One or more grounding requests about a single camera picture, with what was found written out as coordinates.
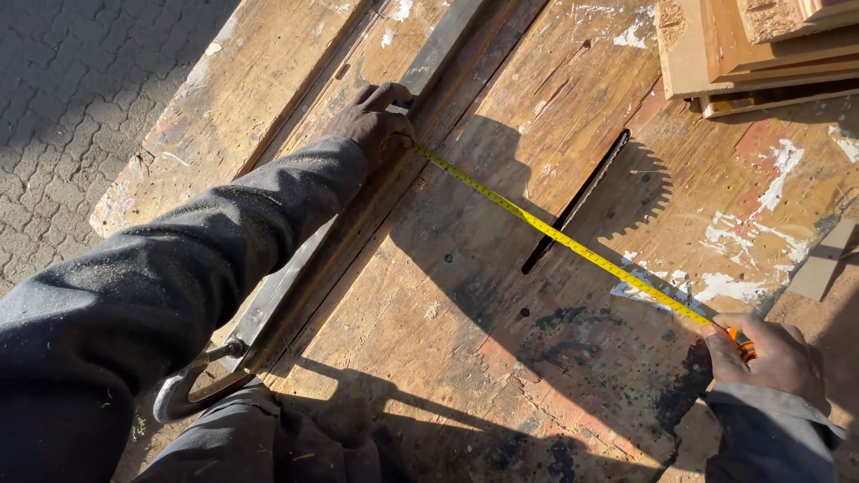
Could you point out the metal rip fence rail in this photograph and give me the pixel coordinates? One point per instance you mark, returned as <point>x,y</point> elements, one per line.
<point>349,221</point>

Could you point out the circular saw blade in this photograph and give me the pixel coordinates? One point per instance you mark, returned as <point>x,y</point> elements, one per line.
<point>577,198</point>

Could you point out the yellow tape measure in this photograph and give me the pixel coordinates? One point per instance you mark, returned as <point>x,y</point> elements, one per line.
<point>570,243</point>

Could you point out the person's dark trousers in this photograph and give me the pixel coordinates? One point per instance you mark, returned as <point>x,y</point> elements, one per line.
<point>268,443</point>

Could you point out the small wooden offcut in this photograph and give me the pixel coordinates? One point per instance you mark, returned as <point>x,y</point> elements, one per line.
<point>822,261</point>

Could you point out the person's left fingers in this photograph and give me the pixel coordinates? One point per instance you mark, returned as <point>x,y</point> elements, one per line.
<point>386,94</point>

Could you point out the stack of wooden boards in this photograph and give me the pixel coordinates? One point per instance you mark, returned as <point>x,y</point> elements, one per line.
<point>758,50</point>

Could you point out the person's right hand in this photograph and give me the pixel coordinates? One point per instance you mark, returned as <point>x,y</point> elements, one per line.
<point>772,355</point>

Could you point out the person's left hand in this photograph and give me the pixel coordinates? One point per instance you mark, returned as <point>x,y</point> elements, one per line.
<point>366,124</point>

